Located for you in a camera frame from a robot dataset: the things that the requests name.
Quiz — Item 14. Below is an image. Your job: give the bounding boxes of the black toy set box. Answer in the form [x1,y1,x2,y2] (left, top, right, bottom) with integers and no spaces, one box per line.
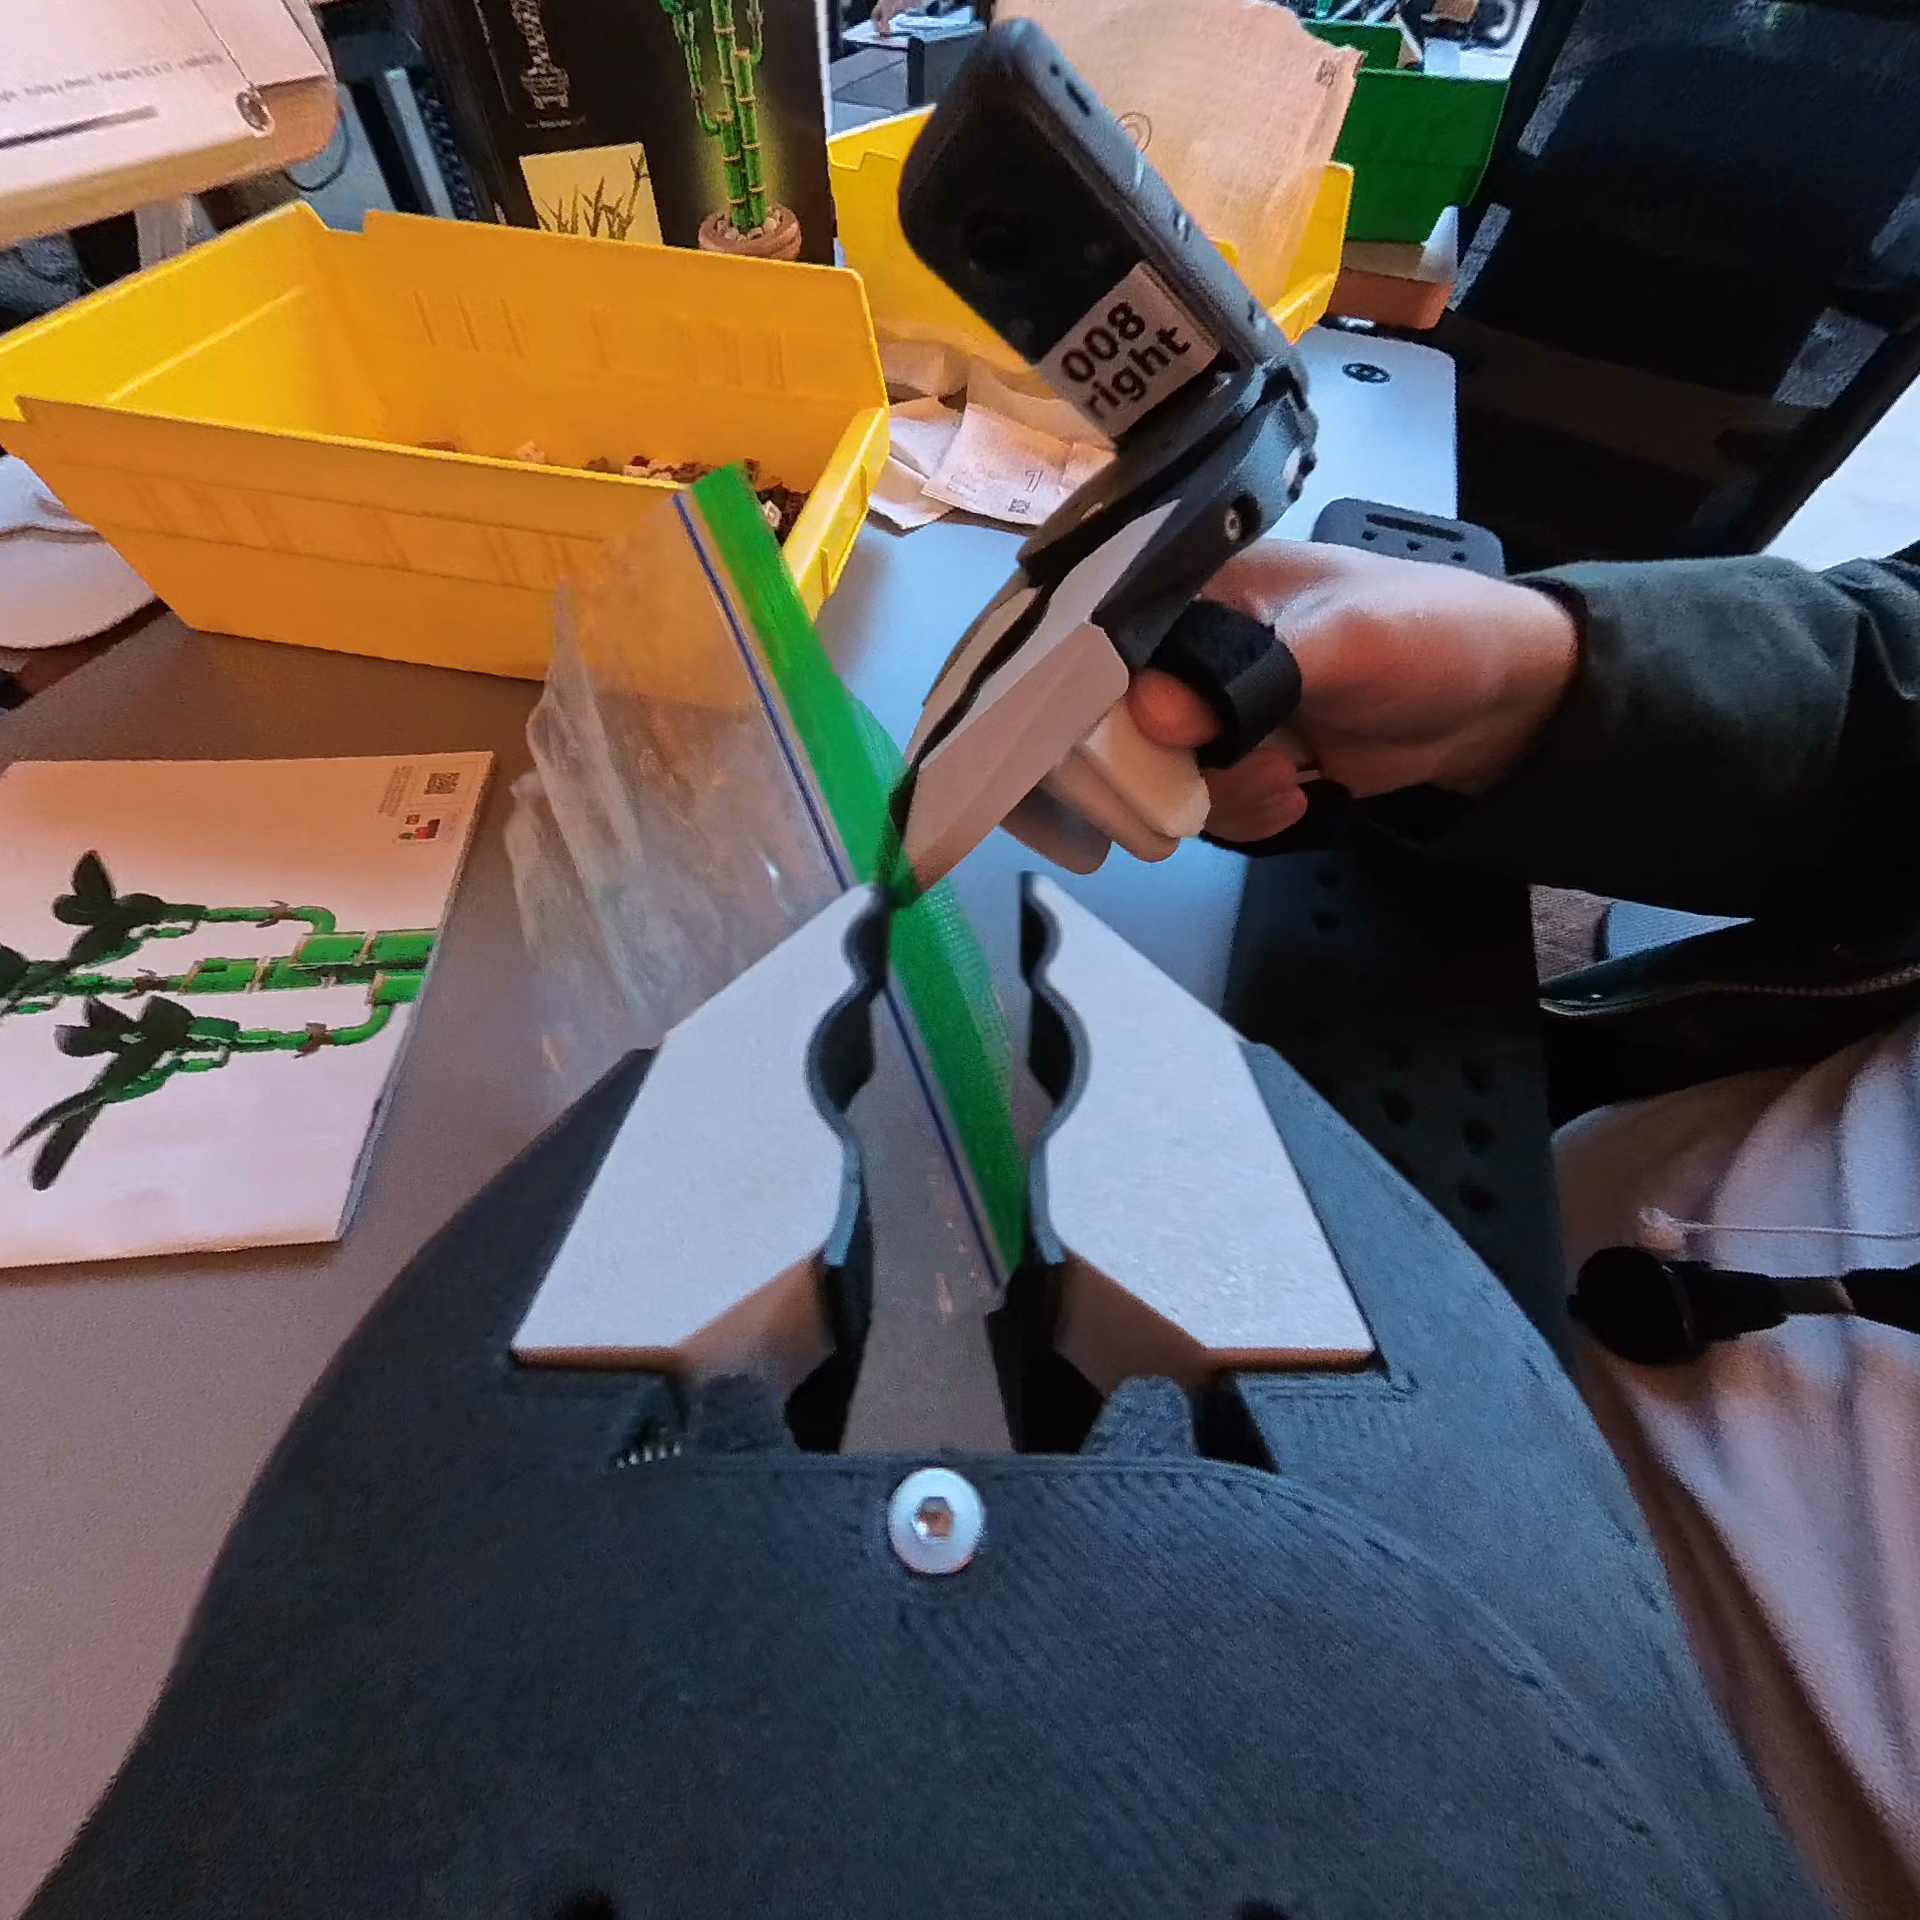
[417,0,840,267]

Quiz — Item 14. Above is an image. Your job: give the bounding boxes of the person's right hand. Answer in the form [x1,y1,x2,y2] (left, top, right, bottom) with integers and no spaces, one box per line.
[1123,538,1587,855]

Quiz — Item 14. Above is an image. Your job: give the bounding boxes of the wooden clipboard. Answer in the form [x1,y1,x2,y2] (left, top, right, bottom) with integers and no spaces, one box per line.
[0,0,343,249]

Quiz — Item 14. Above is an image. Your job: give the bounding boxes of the grey desk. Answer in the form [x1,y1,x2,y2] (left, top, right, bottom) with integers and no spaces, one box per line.
[0,321,1463,1920]

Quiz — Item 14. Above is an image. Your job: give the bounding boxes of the brown paper bag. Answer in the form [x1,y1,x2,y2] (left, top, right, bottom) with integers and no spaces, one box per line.
[1012,0,1369,302]

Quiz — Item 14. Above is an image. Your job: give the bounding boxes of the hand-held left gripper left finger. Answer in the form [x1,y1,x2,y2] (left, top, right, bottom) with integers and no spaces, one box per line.
[511,879,892,1453]

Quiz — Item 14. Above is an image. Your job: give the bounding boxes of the printed instruction sheet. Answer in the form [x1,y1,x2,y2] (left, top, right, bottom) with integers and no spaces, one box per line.
[0,0,282,157]

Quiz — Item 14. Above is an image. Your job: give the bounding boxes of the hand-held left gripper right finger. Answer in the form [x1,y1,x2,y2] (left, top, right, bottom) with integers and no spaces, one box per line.
[992,874,1376,1453]

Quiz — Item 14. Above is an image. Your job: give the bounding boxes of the instruction booklet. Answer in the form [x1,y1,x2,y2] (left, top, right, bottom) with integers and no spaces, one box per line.
[0,749,501,1278]

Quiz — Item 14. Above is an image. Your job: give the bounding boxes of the person's right forearm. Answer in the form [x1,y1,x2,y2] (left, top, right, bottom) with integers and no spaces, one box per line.
[1500,543,1920,963]

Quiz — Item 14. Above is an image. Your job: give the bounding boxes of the yellow plastic parts bin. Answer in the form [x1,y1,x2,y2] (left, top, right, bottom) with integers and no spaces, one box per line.
[0,196,892,683]
[825,106,1356,349]

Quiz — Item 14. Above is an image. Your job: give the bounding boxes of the person's torso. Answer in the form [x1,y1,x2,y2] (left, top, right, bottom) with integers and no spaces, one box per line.
[1539,899,1920,1920]

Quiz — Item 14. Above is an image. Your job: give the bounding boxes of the black perforated pad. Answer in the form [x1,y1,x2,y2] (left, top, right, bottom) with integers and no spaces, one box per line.
[1217,493,1577,1357]

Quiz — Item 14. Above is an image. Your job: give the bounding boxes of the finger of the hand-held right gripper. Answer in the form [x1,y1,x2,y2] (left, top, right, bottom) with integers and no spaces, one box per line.
[897,502,1191,815]
[901,617,1131,897]

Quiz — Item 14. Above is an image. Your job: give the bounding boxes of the clear plastic bag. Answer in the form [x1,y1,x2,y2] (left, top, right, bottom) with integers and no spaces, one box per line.
[501,459,1041,1308]

